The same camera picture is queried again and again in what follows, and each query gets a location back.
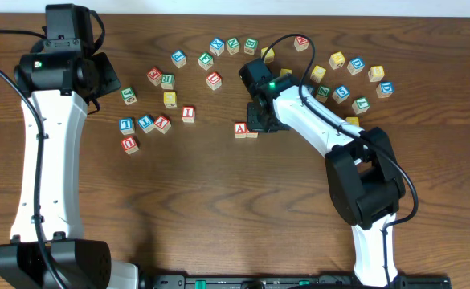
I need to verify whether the yellow O block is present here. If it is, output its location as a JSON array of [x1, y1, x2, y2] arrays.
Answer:
[[280, 68, 292, 76]]

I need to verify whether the green F block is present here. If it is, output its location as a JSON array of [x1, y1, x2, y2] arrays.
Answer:
[[198, 52, 214, 71]]

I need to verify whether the yellow 8 block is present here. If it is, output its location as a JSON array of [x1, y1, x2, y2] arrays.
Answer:
[[368, 66, 386, 83]]

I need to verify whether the red u block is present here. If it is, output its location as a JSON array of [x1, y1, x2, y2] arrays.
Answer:
[[206, 71, 222, 91], [121, 136, 139, 154]]

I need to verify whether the green R block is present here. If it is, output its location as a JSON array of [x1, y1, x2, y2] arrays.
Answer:
[[161, 74, 175, 90]]

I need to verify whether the blue X block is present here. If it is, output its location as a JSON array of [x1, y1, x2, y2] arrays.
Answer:
[[210, 37, 225, 56]]

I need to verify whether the red Y block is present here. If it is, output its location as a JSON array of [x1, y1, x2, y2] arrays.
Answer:
[[154, 116, 172, 134]]

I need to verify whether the green J block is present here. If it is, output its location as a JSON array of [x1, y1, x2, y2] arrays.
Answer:
[[120, 87, 137, 105]]

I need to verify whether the blue 5 block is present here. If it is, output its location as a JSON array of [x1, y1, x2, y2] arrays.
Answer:
[[332, 85, 350, 104]]

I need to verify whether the red U block centre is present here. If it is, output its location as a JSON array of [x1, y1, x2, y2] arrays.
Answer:
[[206, 71, 222, 91]]

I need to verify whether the yellow block right tilted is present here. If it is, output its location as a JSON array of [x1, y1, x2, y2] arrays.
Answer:
[[310, 65, 326, 83]]

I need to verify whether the blue d block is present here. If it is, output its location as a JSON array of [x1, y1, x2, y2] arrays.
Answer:
[[376, 82, 394, 98], [347, 57, 365, 75]]

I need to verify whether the yellow block upper right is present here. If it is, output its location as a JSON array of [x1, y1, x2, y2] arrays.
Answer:
[[329, 51, 345, 70]]

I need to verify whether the yellow block top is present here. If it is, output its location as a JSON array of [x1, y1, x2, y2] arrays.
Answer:
[[260, 47, 275, 63]]

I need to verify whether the blue D block right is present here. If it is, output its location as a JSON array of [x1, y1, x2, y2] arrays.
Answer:
[[376, 82, 394, 98]]

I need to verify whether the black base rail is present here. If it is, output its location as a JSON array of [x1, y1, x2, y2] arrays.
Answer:
[[141, 275, 452, 289]]

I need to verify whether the red i block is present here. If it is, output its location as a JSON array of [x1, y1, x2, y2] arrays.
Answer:
[[182, 106, 196, 123], [246, 130, 259, 139]]

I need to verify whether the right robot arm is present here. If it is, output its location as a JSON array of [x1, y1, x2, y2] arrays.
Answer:
[[239, 59, 405, 287]]

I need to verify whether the green Z block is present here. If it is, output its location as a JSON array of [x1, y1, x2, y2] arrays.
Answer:
[[316, 85, 332, 103]]

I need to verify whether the blue L block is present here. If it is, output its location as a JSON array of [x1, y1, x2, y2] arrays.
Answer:
[[119, 118, 135, 135]]

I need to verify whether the red A block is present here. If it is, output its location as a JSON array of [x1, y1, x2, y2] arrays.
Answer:
[[234, 122, 247, 139]]

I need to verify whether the green B block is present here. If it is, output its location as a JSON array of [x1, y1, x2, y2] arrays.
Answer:
[[243, 38, 259, 55]]

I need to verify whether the red U block left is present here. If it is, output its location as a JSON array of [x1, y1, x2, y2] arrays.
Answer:
[[121, 136, 139, 154]]

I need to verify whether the red W block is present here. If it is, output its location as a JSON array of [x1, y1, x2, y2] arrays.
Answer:
[[294, 36, 309, 52]]

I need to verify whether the yellow block left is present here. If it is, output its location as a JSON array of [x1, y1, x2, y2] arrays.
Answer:
[[163, 91, 177, 108]]

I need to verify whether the blue P block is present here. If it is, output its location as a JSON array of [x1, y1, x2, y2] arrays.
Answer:
[[171, 50, 187, 68]]

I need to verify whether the blue D block upper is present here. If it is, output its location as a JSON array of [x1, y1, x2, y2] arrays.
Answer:
[[347, 57, 365, 75]]

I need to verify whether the yellow block lower right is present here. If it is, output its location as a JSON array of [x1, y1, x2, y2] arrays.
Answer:
[[345, 116, 360, 126]]

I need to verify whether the green N block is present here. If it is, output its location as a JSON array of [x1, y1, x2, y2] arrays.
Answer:
[[226, 37, 240, 55]]

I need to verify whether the blue 2 block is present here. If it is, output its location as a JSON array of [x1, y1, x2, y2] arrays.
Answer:
[[305, 84, 315, 96]]

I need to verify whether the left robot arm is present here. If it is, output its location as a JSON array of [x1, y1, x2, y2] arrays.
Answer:
[[0, 4, 149, 288]]

